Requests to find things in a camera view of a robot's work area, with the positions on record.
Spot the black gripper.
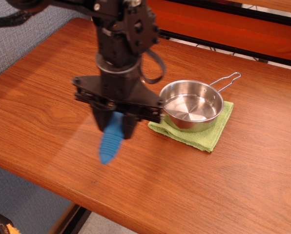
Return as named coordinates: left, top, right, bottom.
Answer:
left=72, top=61, right=162, bottom=139

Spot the blue handled metal spoon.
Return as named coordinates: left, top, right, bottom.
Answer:
left=99, top=112, right=124, bottom=165

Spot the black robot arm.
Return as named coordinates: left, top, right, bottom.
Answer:
left=10, top=0, right=163, bottom=139

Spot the small steel saucepan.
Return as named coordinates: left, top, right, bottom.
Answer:
left=160, top=72, right=242, bottom=133

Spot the green folded cloth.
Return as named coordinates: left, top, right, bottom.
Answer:
left=148, top=101, right=234, bottom=153

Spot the orange object at floor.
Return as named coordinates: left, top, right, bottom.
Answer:
left=6, top=224, right=20, bottom=234

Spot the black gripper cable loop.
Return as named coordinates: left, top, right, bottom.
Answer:
left=139, top=48, right=166, bottom=85

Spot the orange panel black frame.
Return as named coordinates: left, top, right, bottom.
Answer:
left=147, top=0, right=291, bottom=66

